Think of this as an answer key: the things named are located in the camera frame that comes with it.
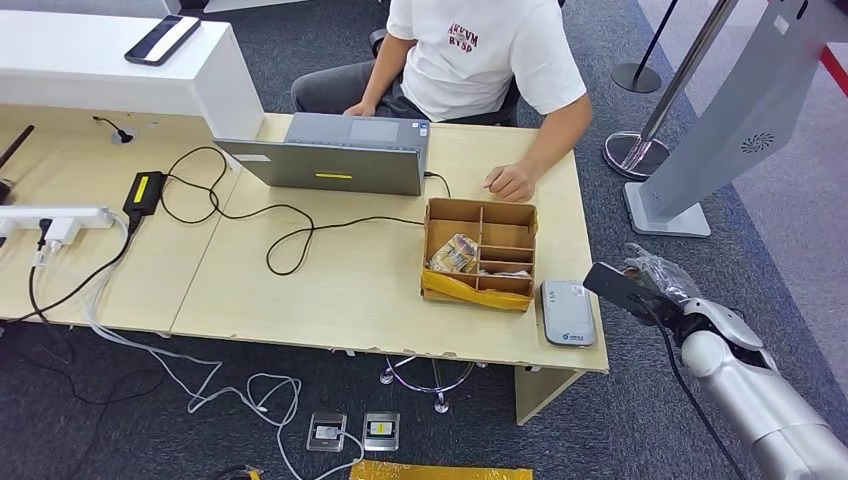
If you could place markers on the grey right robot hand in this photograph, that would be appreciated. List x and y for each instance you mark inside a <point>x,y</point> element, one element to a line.
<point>662,281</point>

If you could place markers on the person's right hand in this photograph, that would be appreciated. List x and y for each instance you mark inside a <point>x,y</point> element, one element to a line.
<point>361,110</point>

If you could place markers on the person's left hand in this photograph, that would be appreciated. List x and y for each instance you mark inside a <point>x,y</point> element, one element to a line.
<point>510,183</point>

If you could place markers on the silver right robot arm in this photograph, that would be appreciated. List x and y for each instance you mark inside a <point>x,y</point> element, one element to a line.
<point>762,404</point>

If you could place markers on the person's right forearm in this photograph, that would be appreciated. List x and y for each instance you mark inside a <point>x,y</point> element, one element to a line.
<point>384,73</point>

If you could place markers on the person's left forearm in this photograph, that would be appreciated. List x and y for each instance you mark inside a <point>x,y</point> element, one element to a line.
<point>556,132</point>

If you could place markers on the white card pile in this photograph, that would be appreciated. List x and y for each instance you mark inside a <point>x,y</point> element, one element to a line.
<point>513,273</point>

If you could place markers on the grey card reader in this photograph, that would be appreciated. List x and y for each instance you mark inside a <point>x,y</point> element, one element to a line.
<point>567,314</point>

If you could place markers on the person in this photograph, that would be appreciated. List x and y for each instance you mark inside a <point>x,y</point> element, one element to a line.
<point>477,60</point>

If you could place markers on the cardboard divider box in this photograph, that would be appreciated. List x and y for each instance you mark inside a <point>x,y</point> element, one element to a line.
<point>507,235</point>

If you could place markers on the grey laptop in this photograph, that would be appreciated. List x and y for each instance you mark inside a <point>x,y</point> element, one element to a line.
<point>331,169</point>

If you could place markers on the black office chair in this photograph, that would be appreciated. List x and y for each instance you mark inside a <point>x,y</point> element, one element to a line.
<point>507,109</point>

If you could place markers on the wooden desk side panel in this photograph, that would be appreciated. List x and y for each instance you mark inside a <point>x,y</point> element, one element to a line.
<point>538,394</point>

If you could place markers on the grey kiosk stand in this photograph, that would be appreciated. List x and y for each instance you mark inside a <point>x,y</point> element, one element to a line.
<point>748,112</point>

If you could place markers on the black smartphone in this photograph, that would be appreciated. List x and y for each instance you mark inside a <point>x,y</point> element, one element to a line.
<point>162,41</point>

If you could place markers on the chrome stool base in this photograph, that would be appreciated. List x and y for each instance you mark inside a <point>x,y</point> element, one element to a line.
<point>441,404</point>

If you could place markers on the black power adapter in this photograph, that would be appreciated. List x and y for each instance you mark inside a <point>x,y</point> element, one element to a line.
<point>144,192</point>

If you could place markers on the steel floor socket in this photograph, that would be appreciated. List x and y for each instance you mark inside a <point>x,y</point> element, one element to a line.
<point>381,430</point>
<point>327,432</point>

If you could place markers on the white raised counter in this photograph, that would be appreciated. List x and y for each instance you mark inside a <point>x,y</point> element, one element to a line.
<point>79,73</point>

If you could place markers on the yellow floor tape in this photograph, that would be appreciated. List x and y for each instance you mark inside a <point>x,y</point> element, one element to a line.
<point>437,473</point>

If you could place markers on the white power strip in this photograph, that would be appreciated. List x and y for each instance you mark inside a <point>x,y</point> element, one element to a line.
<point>66,215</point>

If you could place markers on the white charger plug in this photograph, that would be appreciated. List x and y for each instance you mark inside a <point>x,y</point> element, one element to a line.
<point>61,230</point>

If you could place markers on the black router with antenna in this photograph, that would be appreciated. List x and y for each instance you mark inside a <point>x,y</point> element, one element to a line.
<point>17,147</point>

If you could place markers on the black yellow plug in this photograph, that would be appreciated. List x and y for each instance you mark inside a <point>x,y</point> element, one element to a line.
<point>253,474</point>

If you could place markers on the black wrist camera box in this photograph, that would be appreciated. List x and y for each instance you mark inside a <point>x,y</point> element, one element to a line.
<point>613,285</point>

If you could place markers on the chrome stanchion post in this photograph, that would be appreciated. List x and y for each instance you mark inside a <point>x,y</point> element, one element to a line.
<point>634,156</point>

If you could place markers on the black stanchion post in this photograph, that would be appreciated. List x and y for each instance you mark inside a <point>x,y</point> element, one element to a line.
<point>636,78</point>

